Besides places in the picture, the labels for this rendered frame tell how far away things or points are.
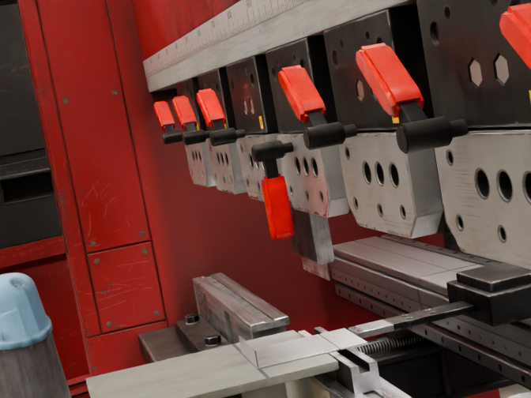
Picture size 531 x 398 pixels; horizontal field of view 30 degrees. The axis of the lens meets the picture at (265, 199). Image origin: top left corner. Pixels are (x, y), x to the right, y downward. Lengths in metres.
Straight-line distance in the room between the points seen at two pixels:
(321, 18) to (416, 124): 0.27
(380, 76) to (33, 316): 0.30
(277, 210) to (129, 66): 1.04
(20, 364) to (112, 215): 1.25
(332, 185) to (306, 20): 0.15
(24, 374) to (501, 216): 0.35
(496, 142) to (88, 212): 1.45
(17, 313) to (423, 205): 0.30
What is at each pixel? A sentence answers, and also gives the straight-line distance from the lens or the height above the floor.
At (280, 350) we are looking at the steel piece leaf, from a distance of 1.16.
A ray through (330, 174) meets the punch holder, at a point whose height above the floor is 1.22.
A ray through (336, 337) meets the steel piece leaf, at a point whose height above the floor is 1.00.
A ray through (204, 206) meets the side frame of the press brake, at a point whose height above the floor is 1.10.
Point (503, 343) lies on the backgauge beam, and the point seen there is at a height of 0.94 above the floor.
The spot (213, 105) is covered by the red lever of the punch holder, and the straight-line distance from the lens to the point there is 1.21.
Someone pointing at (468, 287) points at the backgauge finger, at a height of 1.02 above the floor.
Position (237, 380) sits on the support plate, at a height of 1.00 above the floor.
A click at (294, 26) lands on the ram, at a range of 0.92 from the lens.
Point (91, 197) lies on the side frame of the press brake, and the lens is 1.96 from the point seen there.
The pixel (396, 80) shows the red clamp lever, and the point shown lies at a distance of 0.62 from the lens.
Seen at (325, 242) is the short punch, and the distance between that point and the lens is 1.11.
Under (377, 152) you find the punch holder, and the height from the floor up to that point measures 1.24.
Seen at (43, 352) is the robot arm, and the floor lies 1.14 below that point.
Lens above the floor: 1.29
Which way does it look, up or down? 6 degrees down
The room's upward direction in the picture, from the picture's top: 10 degrees counter-clockwise
